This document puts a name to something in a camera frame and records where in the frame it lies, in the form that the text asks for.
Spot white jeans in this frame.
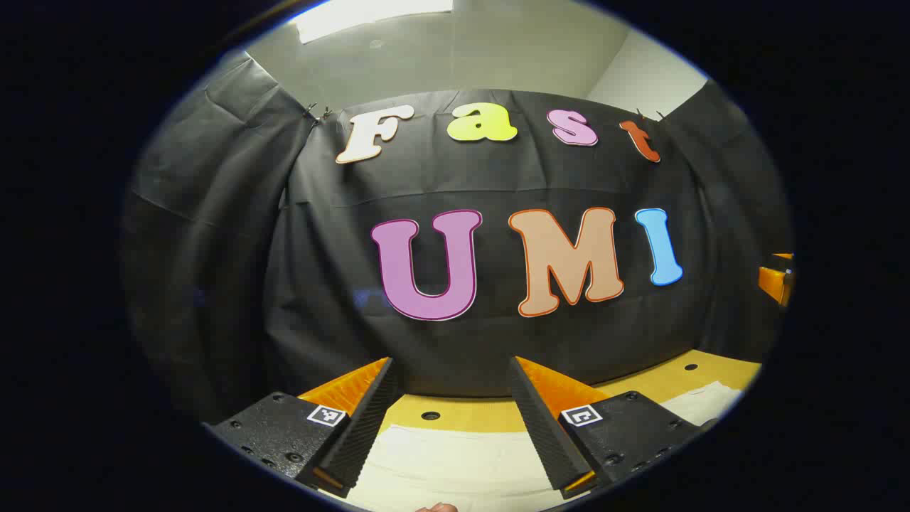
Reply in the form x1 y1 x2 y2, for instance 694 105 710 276
320 380 744 512

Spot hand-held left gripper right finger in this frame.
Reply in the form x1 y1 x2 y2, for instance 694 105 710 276
508 356 719 500

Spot black backdrop cloth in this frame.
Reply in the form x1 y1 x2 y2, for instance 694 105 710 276
121 50 793 427

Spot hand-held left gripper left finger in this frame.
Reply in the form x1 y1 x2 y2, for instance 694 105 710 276
203 357 405 498

